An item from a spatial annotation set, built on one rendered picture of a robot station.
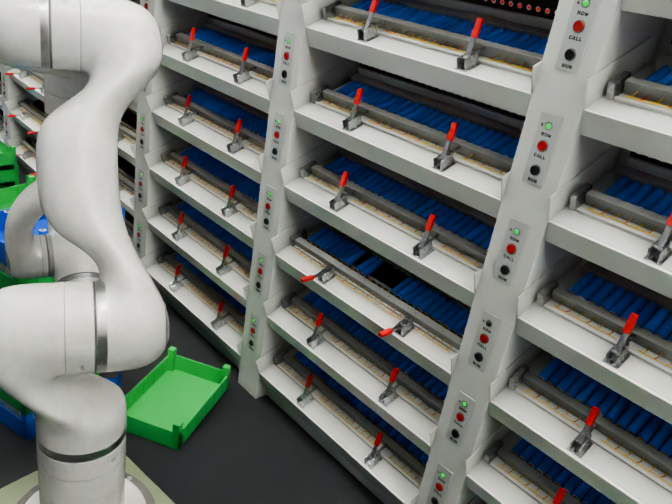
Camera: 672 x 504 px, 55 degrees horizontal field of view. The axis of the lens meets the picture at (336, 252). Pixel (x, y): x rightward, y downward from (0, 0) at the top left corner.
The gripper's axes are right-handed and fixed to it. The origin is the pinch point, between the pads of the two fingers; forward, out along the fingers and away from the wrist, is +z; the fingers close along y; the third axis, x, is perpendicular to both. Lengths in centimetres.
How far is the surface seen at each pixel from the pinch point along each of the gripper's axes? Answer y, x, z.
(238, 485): -37, 50, 17
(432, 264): 34, 57, -9
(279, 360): -35, 73, -14
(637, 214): 74, 58, 2
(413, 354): 18, 63, 5
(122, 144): -67, 57, -109
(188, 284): -67, 71, -54
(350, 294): 7, 63, -15
